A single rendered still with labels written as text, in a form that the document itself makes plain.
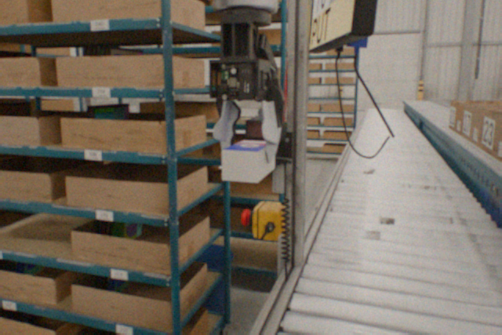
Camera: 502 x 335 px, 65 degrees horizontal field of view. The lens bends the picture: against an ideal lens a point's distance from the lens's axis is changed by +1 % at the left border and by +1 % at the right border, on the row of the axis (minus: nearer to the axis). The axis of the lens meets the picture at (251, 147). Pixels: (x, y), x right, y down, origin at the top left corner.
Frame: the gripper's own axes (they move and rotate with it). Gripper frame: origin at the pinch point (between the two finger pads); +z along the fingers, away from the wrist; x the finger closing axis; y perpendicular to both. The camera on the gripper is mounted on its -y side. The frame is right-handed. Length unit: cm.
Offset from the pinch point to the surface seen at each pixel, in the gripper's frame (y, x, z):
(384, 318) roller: -11.9, 21.4, 30.7
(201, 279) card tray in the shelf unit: -74, -44, 66
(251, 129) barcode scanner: -15.9, -4.8, -1.6
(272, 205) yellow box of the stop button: -28.9, -3.7, 17.7
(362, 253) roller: -38, 17, 31
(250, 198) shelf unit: -137, -44, 52
